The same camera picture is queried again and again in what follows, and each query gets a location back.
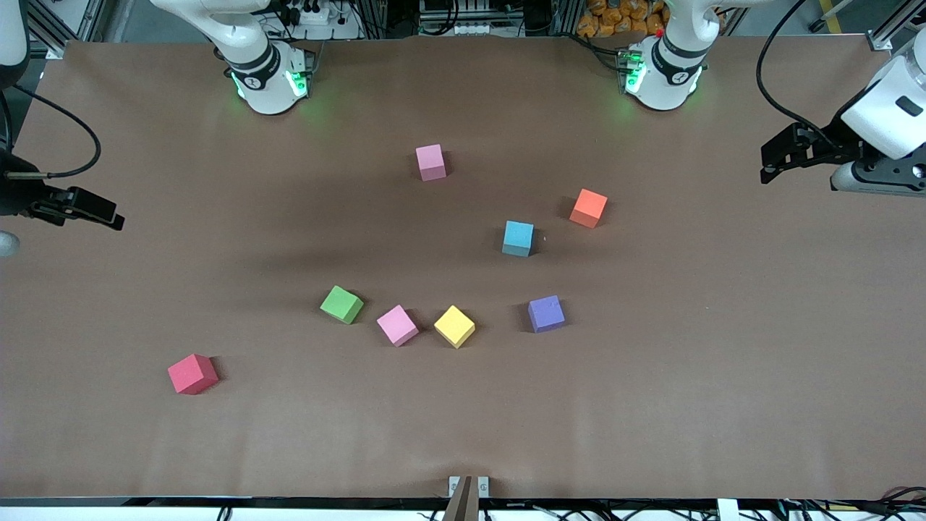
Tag green foam block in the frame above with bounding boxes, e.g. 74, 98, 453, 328
320, 285, 365, 325

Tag blue foam block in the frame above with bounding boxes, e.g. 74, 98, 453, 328
502, 221, 535, 258

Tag purple foam block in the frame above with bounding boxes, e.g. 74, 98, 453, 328
527, 295, 566, 334

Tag pink foam block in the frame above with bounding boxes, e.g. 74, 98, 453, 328
376, 305, 420, 347
416, 144, 447, 182

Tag red foam block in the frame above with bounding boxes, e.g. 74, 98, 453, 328
168, 353, 219, 396

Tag orange foam block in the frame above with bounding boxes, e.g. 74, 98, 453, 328
569, 188, 608, 229

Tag table cover sheet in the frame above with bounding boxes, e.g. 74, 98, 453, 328
0, 35, 926, 501

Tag bag of orange items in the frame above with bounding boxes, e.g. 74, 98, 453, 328
577, 0, 668, 38

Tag white power strip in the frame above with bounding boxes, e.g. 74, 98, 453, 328
288, 4, 332, 27

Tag white rack device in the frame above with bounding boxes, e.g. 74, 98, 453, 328
418, 0, 507, 37

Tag yellow foam block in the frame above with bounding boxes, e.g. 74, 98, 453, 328
434, 305, 476, 350

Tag aluminium frame profile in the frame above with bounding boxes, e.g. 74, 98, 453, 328
865, 0, 926, 53
25, 0, 98, 60

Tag tangled black cables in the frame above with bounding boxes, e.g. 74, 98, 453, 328
778, 486, 926, 521

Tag small metal table bracket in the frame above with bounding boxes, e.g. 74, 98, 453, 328
449, 475, 490, 499

